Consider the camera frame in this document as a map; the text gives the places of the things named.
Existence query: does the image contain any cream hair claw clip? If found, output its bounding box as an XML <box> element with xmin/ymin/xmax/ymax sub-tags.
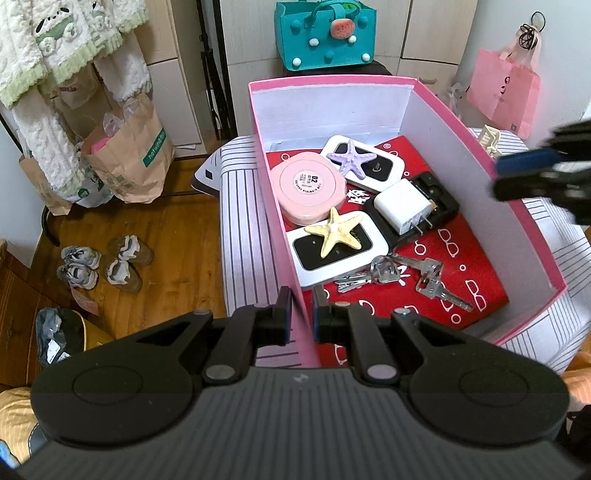
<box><xmin>478</xmin><ymin>125</ymin><xmax>501</xmax><ymax>158</ymax></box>

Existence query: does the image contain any black rectangular device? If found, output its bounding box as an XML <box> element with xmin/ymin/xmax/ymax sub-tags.
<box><xmin>363</xmin><ymin>172</ymin><xmax>460</xmax><ymax>250</ymax></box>

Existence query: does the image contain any white USB charger plug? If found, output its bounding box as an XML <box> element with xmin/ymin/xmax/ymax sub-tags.
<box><xmin>374</xmin><ymin>179</ymin><xmax>436</xmax><ymax>235</ymax></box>

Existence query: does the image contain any pink cardboard storage box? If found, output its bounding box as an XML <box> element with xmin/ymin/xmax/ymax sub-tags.
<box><xmin>249</xmin><ymin>75</ymin><xmax>567</xmax><ymax>368</ymax></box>

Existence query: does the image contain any silver key bunch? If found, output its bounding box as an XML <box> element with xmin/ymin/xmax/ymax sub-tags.
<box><xmin>334</xmin><ymin>253</ymin><xmax>474</xmax><ymax>312</ymax></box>

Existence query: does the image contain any purple starfish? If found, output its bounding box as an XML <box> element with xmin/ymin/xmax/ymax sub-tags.
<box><xmin>327</xmin><ymin>140</ymin><xmax>378</xmax><ymax>180</ymax></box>

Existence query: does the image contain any yellow starfish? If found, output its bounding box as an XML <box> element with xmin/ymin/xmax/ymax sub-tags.
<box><xmin>304</xmin><ymin>207</ymin><xmax>362</xmax><ymax>259</ymax></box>

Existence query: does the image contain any pink rounded square case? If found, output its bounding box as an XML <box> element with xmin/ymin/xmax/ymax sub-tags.
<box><xmin>270</xmin><ymin>151</ymin><xmax>346</xmax><ymax>226</ymax></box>

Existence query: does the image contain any pink shopping bag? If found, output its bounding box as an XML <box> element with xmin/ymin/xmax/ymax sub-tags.
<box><xmin>468</xmin><ymin>48</ymin><xmax>541</xmax><ymax>139</ymax></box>

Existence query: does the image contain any yellow box with black bag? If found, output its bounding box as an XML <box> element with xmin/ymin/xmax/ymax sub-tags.
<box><xmin>35</xmin><ymin>308</ymin><xmax>113</xmax><ymax>367</ymax></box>

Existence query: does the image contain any striped white tablecloth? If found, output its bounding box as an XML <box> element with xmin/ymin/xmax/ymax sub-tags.
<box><xmin>192</xmin><ymin>136</ymin><xmax>590</xmax><ymax>373</ymax></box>

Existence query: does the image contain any brown white shoe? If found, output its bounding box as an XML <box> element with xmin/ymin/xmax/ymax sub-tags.
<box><xmin>107</xmin><ymin>234</ymin><xmax>154</xmax><ymax>266</ymax></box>
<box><xmin>104</xmin><ymin>257</ymin><xmax>142</xmax><ymax>294</ymax></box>

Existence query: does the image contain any grey white sneaker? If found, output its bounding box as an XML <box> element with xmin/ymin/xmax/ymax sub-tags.
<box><xmin>56</xmin><ymin>263</ymin><xmax>98</xmax><ymax>290</ymax></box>
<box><xmin>60</xmin><ymin>246</ymin><xmax>102</xmax><ymax>270</ymax></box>

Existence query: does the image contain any red patterned cloth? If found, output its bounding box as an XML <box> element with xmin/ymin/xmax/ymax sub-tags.
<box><xmin>264</xmin><ymin>134</ymin><xmax>511</xmax><ymax>369</ymax></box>

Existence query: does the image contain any black suitcase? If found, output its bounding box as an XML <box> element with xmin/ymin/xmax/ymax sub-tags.
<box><xmin>283</xmin><ymin>61</ymin><xmax>393</xmax><ymax>77</ymax></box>

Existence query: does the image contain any brown paper bag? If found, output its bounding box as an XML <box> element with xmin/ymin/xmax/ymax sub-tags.
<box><xmin>81</xmin><ymin>93</ymin><xmax>174</xmax><ymax>204</ymax></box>

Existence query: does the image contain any beige wardrobe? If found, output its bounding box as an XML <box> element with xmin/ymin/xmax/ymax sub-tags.
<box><xmin>135</xmin><ymin>1</ymin><xmax>477</xmax><ymax>148</ymax></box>

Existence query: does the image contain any white green knit cardigan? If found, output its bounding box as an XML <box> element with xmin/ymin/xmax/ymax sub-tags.
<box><xmin>1</xmin><ymin>1</ymin><xmax>151</xmax><ymax>203</ymax></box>

